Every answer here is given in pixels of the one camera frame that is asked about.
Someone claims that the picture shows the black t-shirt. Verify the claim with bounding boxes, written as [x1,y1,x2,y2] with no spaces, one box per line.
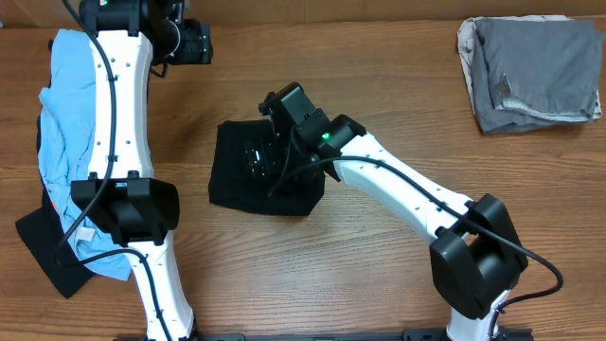
[208,120,326,216]

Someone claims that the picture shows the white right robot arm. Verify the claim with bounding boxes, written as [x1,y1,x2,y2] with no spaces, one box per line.
[258,82,533,340]

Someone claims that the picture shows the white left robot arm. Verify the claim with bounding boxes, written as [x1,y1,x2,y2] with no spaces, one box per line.
[71,0,212,340]

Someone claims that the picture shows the light blue t-shirt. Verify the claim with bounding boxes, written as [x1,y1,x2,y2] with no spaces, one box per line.
[37,28,157,281]

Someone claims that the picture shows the brown cardboard backdrop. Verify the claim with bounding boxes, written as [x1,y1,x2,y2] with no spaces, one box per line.
[0,0,606,28]

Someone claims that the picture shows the black garment under blue shirt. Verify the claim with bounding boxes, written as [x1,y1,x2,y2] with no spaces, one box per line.
[15,31,96,298]

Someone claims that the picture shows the folded white cloth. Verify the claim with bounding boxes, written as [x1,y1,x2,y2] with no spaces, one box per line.
[455,14,604,121]

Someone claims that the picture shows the folded grey shorts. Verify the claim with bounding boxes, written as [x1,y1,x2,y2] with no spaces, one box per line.
[470,16,602,135]

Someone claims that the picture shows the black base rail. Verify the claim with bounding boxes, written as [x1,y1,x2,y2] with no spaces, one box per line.
[114,328,534,341]

